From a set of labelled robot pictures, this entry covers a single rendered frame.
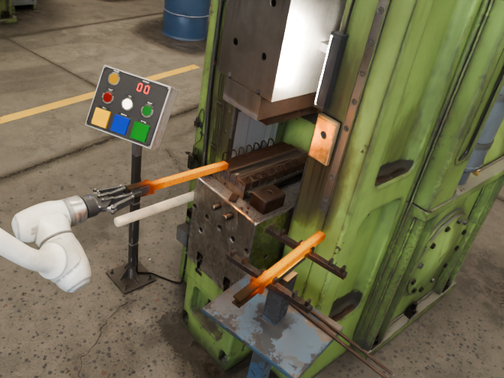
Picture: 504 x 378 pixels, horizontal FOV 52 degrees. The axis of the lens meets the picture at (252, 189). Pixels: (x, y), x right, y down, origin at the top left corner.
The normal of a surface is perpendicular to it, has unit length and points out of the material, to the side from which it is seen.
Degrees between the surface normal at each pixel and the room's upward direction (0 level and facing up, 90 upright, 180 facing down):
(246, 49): 90
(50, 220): 30
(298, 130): 90
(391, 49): 90
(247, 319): 0
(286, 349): 0
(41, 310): 0
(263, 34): 90
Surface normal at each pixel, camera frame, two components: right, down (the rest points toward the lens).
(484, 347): 0.16, -0.82
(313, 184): -0.73, 0.27
